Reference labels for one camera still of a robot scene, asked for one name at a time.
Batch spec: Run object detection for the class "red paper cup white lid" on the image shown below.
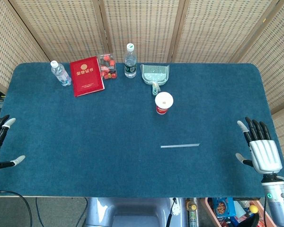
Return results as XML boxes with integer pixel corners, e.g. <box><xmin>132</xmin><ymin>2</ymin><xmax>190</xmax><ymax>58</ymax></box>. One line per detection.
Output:
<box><xmin>155</xmin><ymin>92</ymin><xmax>174</xmax><ymax>115</ymax></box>

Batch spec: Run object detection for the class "blue felt table cover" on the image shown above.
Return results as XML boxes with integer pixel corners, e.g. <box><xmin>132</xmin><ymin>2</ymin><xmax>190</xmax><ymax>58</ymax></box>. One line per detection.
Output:
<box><xmin>0</xmin><ymin>62</ymin><xmax>284</xmax><ymax>198</ymax></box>

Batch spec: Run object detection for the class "black floor cable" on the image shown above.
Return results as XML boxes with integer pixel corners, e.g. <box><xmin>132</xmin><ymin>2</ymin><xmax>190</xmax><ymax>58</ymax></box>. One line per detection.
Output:
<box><xmin>0</xmin><ymin>190</ymin><xmax>31</xmax><ymax>227</ymax></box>

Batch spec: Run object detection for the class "woven bamboo folding screen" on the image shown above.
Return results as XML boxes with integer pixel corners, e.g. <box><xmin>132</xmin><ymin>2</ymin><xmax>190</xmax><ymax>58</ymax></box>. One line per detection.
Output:
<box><xmin>0</xmin><ymin>0</ymin><xmax>284</xmax><ymax>166</ymax></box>

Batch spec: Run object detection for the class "tall green-label water bottle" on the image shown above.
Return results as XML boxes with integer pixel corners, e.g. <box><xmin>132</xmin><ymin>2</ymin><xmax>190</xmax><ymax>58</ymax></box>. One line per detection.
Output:
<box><xmin>124</xmin><ymin>43</ymin><xmax>137</xmax><ymax>79</ymax></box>

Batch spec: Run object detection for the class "yellow-cap drink bottle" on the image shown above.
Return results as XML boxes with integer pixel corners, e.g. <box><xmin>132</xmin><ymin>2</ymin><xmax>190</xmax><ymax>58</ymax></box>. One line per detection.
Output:
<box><xmin>186</xmin><ymin>198</ymin><xmax>199</xmax><ymax>227</ymax></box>

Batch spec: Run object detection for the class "red certificate book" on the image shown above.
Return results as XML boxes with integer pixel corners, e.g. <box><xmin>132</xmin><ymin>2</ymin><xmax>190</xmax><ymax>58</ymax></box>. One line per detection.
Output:
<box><xmin>70</xmin><ymin>56</ymin><xmax>106</xmax><ymax>97</ymax></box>

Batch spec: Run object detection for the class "clear box of red parts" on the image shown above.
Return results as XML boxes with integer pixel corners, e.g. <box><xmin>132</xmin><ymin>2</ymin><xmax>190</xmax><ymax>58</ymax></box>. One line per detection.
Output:
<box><xmin>98</xmin><ymin>53</ymin><xmax>118</xmax><ymax>80</ymax></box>

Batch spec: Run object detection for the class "light green dustpan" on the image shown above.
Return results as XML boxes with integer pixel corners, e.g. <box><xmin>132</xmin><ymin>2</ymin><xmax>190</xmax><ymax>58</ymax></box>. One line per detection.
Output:
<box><xmin>141</xmin><ymin>64</ymin><xmax>170</xmax><ymax>96</ymax></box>

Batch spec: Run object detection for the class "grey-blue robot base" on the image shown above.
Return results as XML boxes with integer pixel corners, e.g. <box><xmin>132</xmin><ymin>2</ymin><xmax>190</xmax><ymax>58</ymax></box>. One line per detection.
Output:
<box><xmin>85</xmin><ymin>197</ymin><xmax>189</xmax><ymax>227</ymax></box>

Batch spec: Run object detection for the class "small blue-label water bottle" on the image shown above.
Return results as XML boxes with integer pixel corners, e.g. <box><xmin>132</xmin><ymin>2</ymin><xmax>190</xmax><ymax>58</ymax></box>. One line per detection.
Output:
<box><xmin>50</xmin><ymin>61</ymin><xmax>72</xmax><ymax>87</ymax></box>

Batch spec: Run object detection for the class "transparent plastic straw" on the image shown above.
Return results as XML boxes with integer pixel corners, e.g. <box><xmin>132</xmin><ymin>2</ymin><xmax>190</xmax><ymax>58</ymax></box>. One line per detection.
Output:
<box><xmin>160</xmin><ymin>143</ymin><xmax>201</xmax><ymax>149</ymax></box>

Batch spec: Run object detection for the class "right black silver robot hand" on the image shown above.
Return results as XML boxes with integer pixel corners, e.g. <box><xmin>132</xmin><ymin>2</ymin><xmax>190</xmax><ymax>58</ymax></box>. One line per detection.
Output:
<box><xmin>235</xmin><ymin>117</ymin><xmax>283</xmax><ymax>175</ymax></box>

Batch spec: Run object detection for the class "orange plastic bin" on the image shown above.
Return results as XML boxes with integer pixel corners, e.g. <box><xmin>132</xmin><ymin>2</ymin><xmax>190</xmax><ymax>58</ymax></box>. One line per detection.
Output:
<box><xmin>201</xmin><ymin>197</ymin><xmax>275</xmax><ymax>227</ymax></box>

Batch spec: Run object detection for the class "blue snack package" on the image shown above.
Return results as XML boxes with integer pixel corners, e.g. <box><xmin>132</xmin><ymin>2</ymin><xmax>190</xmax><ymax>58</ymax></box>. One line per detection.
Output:
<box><xmin>213</xmin><ymin>197</ymin><xmax>236</xmax><ymax>217</ymax></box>

